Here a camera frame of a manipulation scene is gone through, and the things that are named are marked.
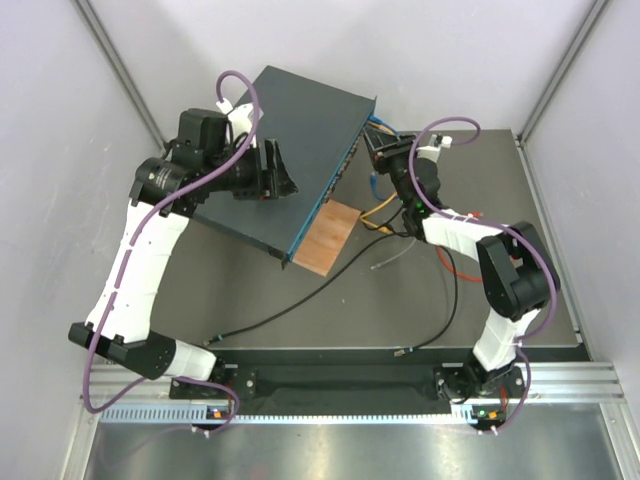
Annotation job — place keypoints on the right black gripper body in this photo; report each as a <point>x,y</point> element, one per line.
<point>396,159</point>

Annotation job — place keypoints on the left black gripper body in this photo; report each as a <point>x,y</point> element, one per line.
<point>247,180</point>

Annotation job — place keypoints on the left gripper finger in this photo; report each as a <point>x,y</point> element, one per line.
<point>275,165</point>
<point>279,185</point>

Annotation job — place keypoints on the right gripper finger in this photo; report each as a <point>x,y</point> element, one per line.
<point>390,138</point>
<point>374,141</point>

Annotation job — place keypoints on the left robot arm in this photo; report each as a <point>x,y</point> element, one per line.
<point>213,152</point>

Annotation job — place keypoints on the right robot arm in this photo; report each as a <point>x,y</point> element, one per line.
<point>518,277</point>

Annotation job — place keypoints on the wooden support block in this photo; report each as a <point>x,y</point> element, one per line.
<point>326,237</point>

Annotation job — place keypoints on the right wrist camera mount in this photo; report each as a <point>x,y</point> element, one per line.
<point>432,150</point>

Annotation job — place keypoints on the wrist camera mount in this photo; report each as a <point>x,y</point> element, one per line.
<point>241,117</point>
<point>432,150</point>

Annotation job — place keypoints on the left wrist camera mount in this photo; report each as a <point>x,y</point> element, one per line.
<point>241,117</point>

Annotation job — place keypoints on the dark grey network switch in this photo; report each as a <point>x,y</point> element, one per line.
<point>316,126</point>

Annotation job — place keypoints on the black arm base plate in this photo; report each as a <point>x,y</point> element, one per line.
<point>341,390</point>

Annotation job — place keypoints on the aluminium rail frame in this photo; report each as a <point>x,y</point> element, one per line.
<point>176,401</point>

